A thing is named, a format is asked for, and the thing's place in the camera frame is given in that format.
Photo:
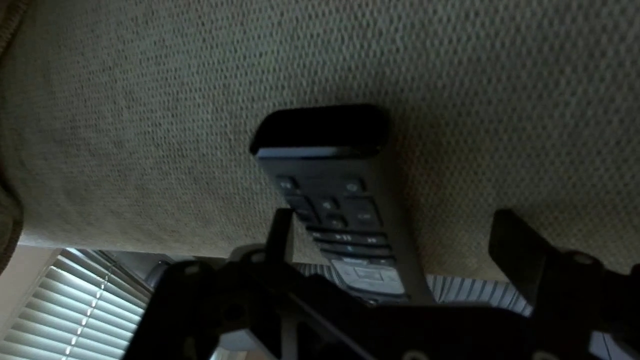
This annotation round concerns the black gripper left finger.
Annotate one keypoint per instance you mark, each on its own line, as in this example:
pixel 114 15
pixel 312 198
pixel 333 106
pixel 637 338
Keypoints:
pixel 280 236

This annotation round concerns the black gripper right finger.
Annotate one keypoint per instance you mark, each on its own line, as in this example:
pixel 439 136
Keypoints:
pixel 527 266

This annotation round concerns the black remote control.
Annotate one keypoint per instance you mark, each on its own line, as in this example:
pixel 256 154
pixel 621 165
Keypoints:
pixel 320 131

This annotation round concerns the grey fabric sofa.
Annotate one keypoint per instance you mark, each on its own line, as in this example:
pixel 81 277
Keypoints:
pixel 133 100

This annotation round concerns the white floor appliance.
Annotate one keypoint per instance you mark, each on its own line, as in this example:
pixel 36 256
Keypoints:
pixel 81 306

